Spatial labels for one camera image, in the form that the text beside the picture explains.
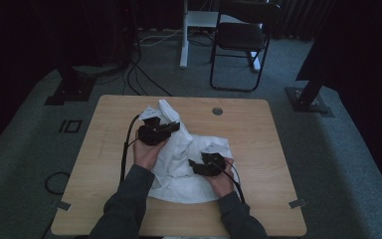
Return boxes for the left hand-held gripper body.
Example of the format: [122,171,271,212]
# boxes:
[137,106,163,146]

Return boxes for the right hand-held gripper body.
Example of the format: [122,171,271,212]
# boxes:
[201,144,230,177]

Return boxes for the white skirt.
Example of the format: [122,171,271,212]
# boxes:
[138,99,242,204]

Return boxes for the person's right hand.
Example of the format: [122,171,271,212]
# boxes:
[208,157,236,199]

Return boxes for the person's left hand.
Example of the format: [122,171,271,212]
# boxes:
[132,130,169,171]

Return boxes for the black floor tape mark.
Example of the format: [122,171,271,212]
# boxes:
[58,119,84,134]

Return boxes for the black stand base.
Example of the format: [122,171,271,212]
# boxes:
[44,66,97,107]

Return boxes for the grey tape piece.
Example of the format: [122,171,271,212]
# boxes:
[287,198,307,209]
[57,200,73,212]

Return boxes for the black folding chair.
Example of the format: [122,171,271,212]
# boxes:
[209,0,282,94]

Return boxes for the dark curtain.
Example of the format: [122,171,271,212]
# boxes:
[272,0,336,42]

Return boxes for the right hand-held gripper cable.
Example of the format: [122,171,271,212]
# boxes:
[217,160,247,204]

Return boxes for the hand-held gripper cable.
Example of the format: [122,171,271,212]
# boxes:
[217,160,247,204]
[119,114,143,183]

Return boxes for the left hand-held gripper cable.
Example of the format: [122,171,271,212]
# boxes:
[119,114,143,183]

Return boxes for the black floor cables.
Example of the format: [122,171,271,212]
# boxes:
[122,33,173,98]

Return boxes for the white desk frame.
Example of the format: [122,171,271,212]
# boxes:
[178,0,263,73]

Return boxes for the white floor cable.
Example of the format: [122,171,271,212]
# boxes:
[138,28,184,48]

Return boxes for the black stand with base plate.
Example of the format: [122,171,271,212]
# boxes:
[285,43,335,119]

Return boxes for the black cable loop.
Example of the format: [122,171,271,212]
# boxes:
[44,171,72,196]

